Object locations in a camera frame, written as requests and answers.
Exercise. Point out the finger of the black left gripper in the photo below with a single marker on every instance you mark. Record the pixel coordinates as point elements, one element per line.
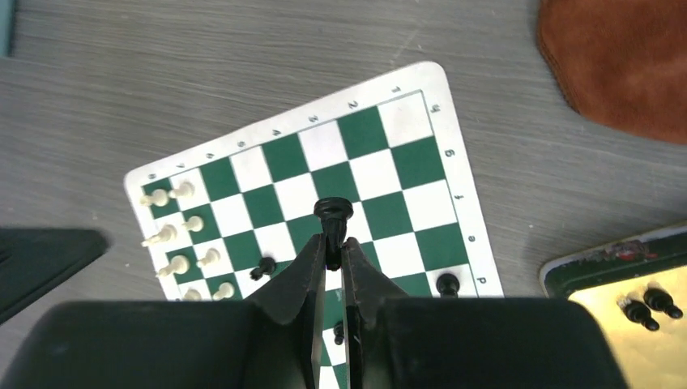
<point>35,261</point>

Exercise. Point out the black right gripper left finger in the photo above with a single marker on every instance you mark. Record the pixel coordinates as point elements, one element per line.
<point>271,339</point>

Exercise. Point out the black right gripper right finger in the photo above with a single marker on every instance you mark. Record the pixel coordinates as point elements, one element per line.
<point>398,341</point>

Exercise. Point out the black chess knight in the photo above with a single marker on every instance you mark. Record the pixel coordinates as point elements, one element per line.
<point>333,213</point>

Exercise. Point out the gold metal tin tray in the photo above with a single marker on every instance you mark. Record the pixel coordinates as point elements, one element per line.
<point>635,288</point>

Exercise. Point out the black chess pawn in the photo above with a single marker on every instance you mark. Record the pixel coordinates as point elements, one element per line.
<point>339,333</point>

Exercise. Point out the black chess rook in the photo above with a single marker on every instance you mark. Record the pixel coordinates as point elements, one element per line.
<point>266,267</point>

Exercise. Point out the black chess bishop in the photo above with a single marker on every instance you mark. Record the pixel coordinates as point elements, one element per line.
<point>448,285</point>

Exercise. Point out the white chess bishop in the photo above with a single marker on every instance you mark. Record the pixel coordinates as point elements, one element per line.
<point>178,264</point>

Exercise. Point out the green white chess mat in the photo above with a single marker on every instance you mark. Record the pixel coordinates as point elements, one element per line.
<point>222,219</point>

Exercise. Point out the white chess knight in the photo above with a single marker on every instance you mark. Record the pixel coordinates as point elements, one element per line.
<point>167,233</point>

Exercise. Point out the white chess rook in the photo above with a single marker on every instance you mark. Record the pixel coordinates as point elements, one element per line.
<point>157,198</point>

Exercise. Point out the yellow teal drawer box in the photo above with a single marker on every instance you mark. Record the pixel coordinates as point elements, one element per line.
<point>7,26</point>

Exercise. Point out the orange brown cloth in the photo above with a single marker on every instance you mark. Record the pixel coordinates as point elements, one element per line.
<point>620,64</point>

